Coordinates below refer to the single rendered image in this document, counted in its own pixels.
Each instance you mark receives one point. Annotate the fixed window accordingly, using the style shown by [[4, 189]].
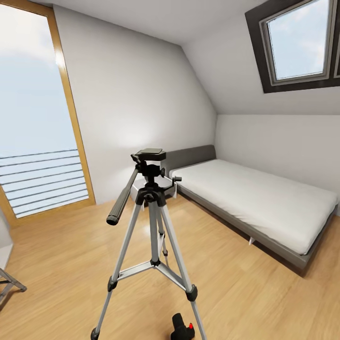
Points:
[[43, 169], [296, 43]]

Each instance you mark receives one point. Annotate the taboret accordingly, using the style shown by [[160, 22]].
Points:
[[10, 283]]

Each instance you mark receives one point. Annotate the camera tripod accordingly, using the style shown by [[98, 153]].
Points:
[[153, 194]]

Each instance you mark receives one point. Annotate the digital camera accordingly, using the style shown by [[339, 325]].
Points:
[[181, 331]]

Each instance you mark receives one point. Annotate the bed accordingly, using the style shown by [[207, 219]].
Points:
[[286, 216]]

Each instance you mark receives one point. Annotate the nightstand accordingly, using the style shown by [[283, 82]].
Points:
[[163, 182]]

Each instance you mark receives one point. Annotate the table lamp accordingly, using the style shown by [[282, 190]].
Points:
[[148, 163]]

